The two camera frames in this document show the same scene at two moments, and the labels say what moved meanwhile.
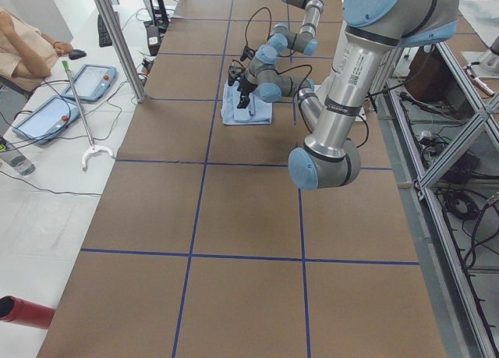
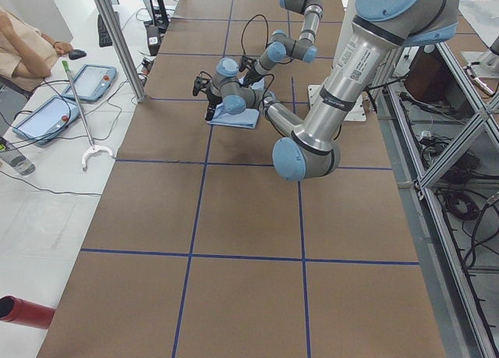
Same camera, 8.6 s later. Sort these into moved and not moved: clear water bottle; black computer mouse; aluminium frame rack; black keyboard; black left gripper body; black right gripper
Moved: black right gripper; black left gripper body
Not moved: black keyboard; clear water bottle; aluminium frame rack; black computer mouse
